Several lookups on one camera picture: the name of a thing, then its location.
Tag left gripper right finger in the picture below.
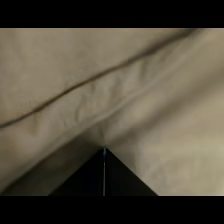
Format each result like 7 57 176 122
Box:
104 147 159 197

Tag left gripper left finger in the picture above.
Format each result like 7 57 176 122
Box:
49 147 105 197

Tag beige garment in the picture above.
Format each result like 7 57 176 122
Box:
0 27 224 197

